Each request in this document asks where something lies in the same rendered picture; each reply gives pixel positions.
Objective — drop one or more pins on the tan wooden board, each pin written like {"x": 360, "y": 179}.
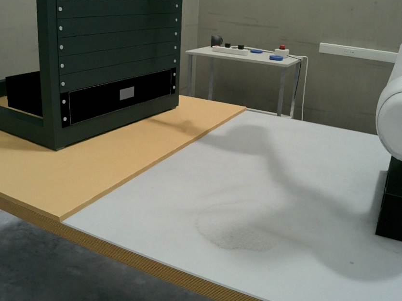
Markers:
{"x": 58, "y": 184}

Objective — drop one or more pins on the dark green metal rack frame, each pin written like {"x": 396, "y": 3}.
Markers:
{"x": 103, "y": 64}

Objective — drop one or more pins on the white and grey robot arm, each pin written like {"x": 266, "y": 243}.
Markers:
{"x": 389, "y": 112}

